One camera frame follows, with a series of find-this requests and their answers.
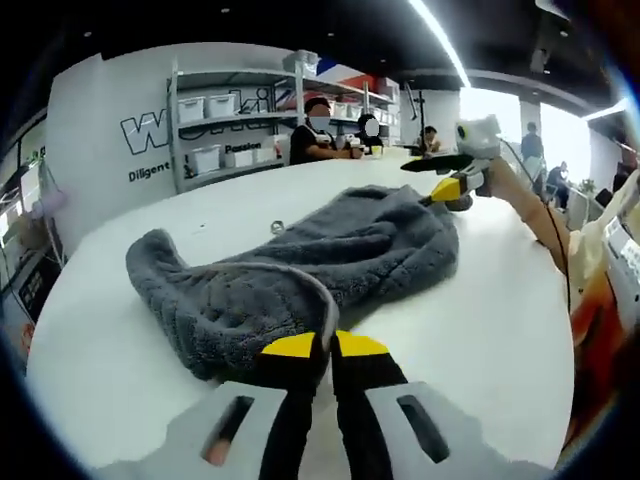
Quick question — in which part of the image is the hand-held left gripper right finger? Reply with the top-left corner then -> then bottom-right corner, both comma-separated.
330,329 -> 546,480

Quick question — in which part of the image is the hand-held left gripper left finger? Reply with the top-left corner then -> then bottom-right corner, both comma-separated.
97,330 -> 334,480

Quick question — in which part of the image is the grey towel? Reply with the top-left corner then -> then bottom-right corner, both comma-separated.
124,183 -> 474,382

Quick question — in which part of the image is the black tripod stand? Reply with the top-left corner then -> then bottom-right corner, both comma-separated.
405,79 -> 432,149

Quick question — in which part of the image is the white ceiling light strip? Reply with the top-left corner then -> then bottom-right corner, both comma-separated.
407,0 -> 472,90
582,99 -> 629,121

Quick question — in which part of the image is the grey metal shelving rack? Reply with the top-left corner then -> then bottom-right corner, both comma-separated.
167,54 -> 306,196
299,74 -> 401,151

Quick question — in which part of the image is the white ceiling air conditioner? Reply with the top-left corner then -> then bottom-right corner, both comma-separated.
534,0 -> 571,21

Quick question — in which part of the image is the clear storage bin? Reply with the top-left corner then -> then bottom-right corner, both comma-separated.
282,49 -> 321,76

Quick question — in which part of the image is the white chest device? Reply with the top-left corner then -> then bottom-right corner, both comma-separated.
602,214 -> 640,326

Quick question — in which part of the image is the red orange cloth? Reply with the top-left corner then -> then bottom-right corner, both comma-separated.
569,274 -> 634,381

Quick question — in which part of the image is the black sign panel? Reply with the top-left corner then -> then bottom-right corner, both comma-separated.
14,252 -> 64,324

